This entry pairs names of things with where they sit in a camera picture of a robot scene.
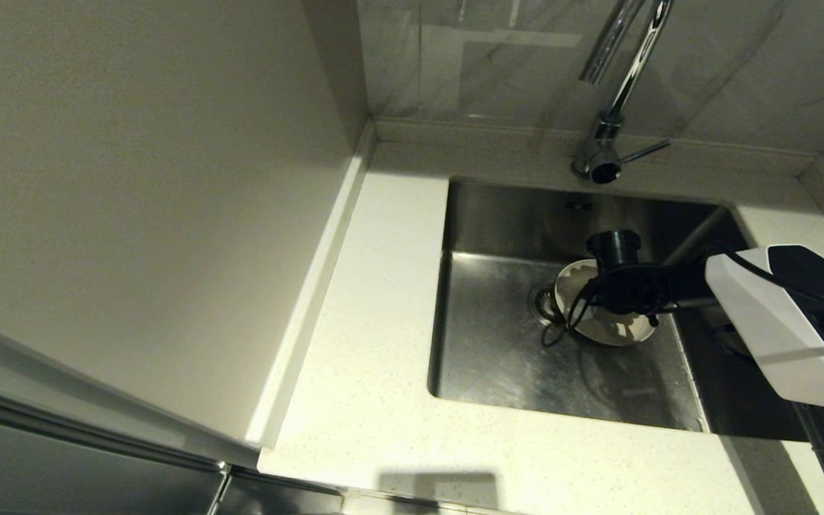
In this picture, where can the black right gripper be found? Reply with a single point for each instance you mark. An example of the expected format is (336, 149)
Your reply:
(630, 290)

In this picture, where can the beige round plate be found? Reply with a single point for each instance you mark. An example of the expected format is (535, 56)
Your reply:
(612, 332)

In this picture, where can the chrome kitchen faucet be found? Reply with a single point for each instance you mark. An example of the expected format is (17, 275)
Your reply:
(601, 154)

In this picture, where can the stainless steel sink basin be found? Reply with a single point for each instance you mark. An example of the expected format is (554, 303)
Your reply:
(498, 372)

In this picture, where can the round metal drain strainer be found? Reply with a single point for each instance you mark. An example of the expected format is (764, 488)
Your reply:
(541, 300)

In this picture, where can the grey under-counter cabinet front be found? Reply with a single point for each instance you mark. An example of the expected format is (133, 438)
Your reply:
(276, 497)

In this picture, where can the beige tall cabinet side panel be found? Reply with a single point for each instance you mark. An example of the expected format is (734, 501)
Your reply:
(133, 214)

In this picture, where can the grey tall cabinet door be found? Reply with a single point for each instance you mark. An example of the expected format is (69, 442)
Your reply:
(61, 479)

